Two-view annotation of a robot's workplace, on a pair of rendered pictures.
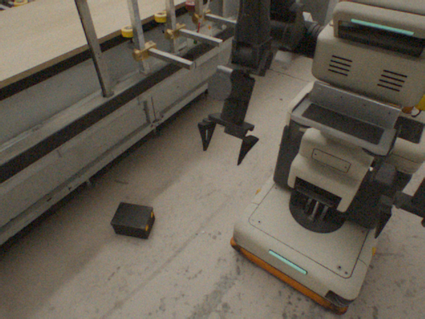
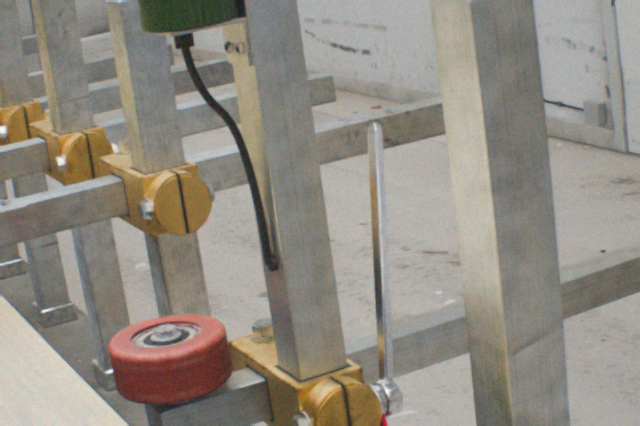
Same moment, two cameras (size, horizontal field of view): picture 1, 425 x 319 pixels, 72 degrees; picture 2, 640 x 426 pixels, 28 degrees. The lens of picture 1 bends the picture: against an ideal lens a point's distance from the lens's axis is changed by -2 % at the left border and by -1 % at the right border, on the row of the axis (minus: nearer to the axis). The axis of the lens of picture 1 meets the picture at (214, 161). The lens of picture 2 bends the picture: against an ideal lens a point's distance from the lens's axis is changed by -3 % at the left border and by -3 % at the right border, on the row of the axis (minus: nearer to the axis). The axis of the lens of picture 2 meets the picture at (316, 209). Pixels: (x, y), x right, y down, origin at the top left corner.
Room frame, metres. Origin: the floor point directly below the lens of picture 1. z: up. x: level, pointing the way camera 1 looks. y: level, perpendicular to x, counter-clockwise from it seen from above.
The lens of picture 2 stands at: (1.45, 0.80, 1.20)
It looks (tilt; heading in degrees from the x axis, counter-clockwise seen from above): 15 degrees down; 300
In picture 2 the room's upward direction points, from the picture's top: 8 degrees counter-clockwise
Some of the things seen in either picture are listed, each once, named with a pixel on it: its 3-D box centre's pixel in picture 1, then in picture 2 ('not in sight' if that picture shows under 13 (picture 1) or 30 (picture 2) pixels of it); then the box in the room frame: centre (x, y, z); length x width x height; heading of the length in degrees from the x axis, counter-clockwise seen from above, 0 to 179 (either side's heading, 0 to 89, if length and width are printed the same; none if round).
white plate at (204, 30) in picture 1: (200, 35); not in sight; (1.84, 0.09, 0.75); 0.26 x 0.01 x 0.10; 145
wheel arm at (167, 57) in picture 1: (159, 54); not in sight; (1.46, 0.29, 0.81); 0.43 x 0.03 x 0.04; 55
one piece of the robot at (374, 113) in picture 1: (340, 129); not in sight; (0.63, -0.35, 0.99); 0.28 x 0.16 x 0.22; 55
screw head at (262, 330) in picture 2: not in sight; (264, 329); (1.94, 0.05, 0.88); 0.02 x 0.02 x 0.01
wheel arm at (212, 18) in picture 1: (218, 20); (429, 341); (1.85, -0.02, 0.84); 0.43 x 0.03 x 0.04; 55
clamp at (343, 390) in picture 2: (200, 16); (299, 391); (1.90, 0.08, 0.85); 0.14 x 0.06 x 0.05; 145
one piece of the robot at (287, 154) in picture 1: (341, 155); not in sight; (0.94, -0.57, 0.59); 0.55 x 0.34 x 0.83; 55
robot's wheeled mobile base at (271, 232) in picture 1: (311, 221); not in sight; (0.87, -0.52, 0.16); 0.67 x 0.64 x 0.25; 145
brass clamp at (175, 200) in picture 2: not in sight; (154, 190); (2.10, -0.06, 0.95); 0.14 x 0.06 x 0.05; 145
